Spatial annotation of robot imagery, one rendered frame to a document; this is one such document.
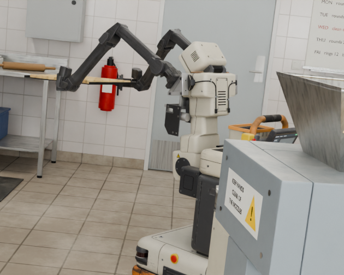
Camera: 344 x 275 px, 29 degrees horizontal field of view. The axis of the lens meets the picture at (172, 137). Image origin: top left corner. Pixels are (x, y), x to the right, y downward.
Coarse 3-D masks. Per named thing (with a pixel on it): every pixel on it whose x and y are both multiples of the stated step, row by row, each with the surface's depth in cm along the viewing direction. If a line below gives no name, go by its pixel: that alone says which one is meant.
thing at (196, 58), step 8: (192, 48) 338; (200, 48) 337; (208, 48) 341; (216, 48) 347; (184, 56) 341; (192, 56) 338; (200, 56) 335; (208, 56) 337; (216, 56) 342; (184, 64) 342; (192, 64) 338; (200, 64) 335; (208, 64) 336; (216, 64) 342; (224, 64) 347
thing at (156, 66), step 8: (120, 24) 349; (112, 32) 351; (120, 32) 350; (128, 32) 348; (112, 40) 354; (128, 40) 347; (136, 40) 344; (136, 48) 344; (144, 48) 341; (144, 56) 341; (152, 56) 337; (152, 64) 334; (160, 64) 332; (152, 72) 334; (160, 72) 332
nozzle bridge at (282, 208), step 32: (224, 160) 125; (256, 160) 108; (288, 160) 111; (224, 192) 124; (256, 192) 106; (288, 192) 96; (320, 192) 96; (224, 224) 122; (256, 224) 104; (288, 224) 96; (320, 224) 97; (256, 256) 103; (288, 256) 97; (320, 256) 98
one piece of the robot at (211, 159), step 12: (264, 120) 315; (276, 120) 324; (252, 132) 310; (204, 156) 316; (216, 156) 312; (204, 168) 317; (216, 168) 312; (204, 180) 317; (216, 180) 313; (204, 192) 318; (204, 204) 318; (204, 216) 319; (204, 228) 319; (192, 240) 325; (204, 240) 320; (204, 252) 321
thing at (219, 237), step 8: (216, 224) 198; (216, 232) 197; (224, 232) 189; (216, 240) 197; (224, 240) 188; (216, 248) 196; (224, 248) 188; (216, 256) 195; (224, 256) 187; (208, 264) 205; (216, 264) 195; (224, 264) 186; (208, 272) 203; (216, 272) 194
